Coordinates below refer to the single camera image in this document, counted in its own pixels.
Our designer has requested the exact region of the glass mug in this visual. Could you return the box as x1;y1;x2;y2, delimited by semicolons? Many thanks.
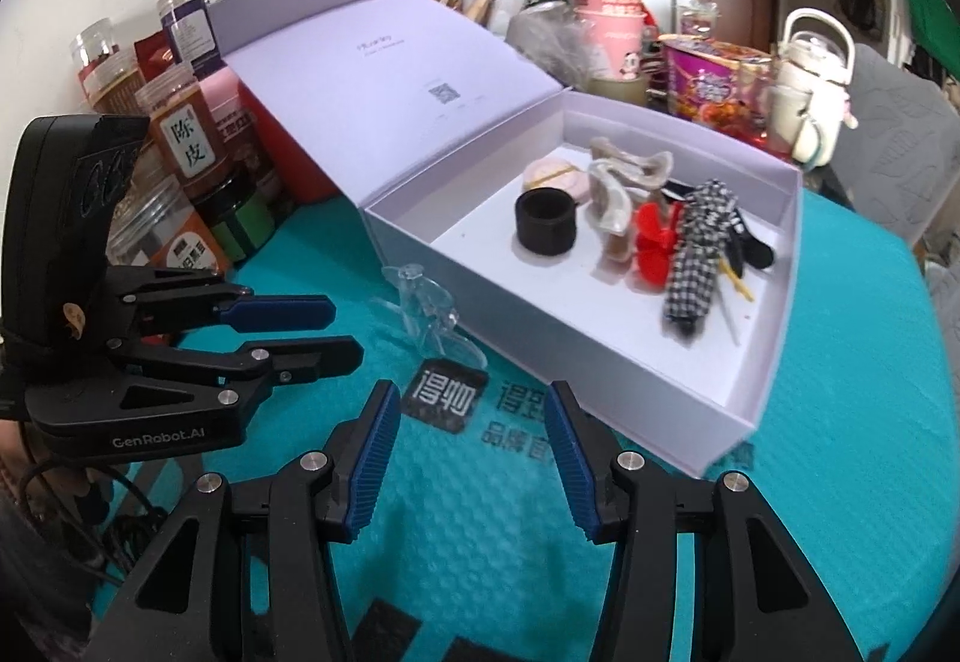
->
761;80;818;157

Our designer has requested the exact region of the group of spice jars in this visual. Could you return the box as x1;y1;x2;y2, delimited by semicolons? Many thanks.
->
71;0;260;280

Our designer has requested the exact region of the pearly long hair clip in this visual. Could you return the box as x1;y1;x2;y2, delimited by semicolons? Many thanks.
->
587;163;638;262

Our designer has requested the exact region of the pink panda paper cup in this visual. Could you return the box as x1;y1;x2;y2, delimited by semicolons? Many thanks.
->
574;5;650;82

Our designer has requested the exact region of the pearly wavy hair claw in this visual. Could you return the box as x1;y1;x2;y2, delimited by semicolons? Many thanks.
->
589;137;674;190

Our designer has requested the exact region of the clear plastic food container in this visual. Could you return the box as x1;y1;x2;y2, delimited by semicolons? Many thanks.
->
675;2;721;44

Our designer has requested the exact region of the black white checkered bow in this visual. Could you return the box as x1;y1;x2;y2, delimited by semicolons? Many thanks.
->
660;178;743;337

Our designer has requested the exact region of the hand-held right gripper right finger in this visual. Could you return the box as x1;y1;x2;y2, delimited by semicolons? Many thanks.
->
544;381;886;662

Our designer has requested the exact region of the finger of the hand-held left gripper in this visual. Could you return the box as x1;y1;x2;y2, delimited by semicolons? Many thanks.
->
111;334;366;417
111;270;336;338

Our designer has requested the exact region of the clear plastic hair clip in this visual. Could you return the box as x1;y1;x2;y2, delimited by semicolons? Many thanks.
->
375;264;485;370

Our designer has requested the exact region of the grey leaf covered chair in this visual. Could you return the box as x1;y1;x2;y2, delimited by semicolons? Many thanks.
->
806;43;960;243

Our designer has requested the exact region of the black cable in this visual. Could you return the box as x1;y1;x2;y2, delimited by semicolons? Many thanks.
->
15;456;170;588

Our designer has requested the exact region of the white kettle with handle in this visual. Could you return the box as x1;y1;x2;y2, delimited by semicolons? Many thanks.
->
772;8;860;168

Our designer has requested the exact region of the red flower with yellow stick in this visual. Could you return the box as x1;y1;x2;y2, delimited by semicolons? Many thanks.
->
630;200;755;303

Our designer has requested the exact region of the dark cloth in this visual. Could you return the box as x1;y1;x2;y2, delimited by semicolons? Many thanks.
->
0;497;113;662

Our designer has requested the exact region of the white hinged gift box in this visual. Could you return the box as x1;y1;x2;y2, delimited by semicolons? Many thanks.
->
206;0;805;481

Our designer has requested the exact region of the purple instant noodle bowl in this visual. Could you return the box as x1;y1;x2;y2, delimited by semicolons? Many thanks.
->
660;35;773;134

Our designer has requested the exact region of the red canister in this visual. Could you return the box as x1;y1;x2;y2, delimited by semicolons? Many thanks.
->
199;65;338;205

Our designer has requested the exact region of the large green tote bag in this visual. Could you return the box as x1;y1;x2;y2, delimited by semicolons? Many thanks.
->
896;0;960;85

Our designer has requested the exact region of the crumpled clear plastic bag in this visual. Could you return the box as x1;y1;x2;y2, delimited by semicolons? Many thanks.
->
506;2;608;89

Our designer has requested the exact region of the black cuff ring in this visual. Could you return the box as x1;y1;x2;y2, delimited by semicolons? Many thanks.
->
514;187;578;258

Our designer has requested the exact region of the roll of brown tape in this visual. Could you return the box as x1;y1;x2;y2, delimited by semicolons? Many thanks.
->
587;73;650;104

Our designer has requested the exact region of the teal printed bubble mat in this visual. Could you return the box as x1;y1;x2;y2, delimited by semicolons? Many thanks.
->
90;182;953;662

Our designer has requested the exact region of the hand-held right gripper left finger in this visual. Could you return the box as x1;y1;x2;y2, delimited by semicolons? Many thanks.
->
82;379;402;662

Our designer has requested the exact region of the pink round compact mirror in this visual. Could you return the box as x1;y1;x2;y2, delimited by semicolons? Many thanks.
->
523;155;590;202

